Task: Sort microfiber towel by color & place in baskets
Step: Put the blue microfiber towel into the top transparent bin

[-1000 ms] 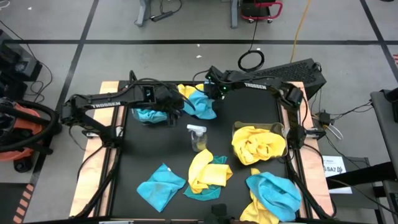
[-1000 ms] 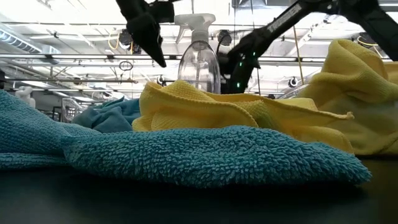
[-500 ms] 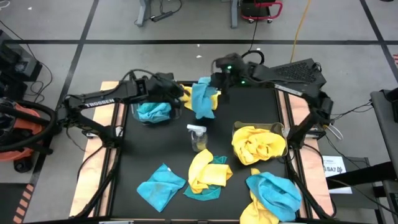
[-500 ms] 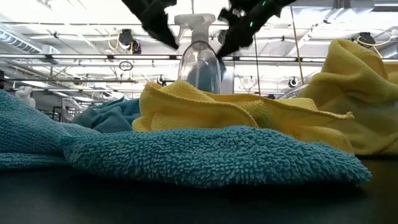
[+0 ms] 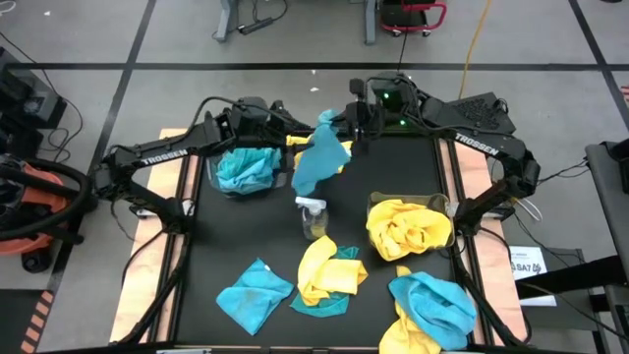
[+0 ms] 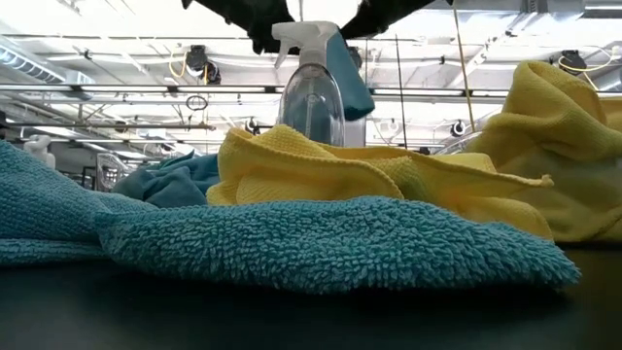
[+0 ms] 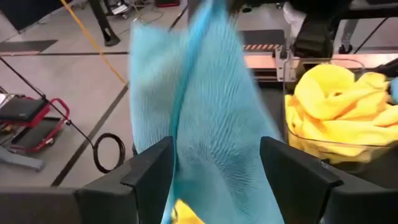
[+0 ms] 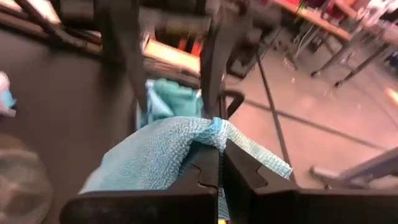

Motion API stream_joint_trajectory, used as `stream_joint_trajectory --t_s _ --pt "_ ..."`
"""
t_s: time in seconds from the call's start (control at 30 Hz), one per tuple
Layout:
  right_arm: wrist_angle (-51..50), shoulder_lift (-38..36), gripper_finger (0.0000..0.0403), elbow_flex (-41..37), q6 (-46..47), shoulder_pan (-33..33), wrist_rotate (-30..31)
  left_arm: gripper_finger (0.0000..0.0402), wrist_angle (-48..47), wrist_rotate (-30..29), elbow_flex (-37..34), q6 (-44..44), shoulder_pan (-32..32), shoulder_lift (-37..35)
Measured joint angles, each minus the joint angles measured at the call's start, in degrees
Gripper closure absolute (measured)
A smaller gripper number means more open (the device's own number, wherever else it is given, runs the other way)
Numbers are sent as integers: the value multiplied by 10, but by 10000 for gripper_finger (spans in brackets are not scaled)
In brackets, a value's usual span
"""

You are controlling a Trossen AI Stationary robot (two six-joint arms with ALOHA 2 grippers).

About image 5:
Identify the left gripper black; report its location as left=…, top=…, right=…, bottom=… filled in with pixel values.
left=264, top=100, right=315, bottom=144

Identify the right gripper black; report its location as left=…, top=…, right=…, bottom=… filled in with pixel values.
left=335, top=97, right=387, bottom=142

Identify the clear plastic basket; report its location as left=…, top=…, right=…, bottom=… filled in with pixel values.
left=367, top=191, right=456, bottom=252
left=208, top=145, right=289, bottom=198

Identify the clear spray bottle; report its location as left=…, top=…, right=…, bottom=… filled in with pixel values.
left=294, top=196, right=329, bottom=241

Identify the grey desk leg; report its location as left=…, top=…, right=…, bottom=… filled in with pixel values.
left=212, top=0, right=242, bottom=43
left=363, top=0, right=378, bottom=45

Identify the black power strip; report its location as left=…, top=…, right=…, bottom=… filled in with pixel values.
left=237, top=17, right=275, bottom=36

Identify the red framed cart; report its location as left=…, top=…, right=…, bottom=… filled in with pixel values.
left=377, top=0, right=448, bottom=38

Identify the white paper label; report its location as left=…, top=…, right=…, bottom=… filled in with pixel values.
left=508, top=245, right=559, bottom=307

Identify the black equipment box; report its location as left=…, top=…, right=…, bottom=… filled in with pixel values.
left=0, top=48, right=68, bottom=158

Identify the black metal stand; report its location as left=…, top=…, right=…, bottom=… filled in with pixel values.
left=515, top=255, right=629, bottom=354

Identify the orange shop vacuum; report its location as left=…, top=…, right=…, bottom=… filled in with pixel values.
left=0, top=161, right=75, bottom=257

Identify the yellow hanging cable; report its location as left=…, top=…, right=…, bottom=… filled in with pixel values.
left=456, top=0, right=493, bottom=99

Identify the white cable loop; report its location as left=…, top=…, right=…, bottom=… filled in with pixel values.
left=514, top=197, right=544, bottom=222

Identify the black vacuum hose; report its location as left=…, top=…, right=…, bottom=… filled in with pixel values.
left=0, top=155, right=97, bottom=243

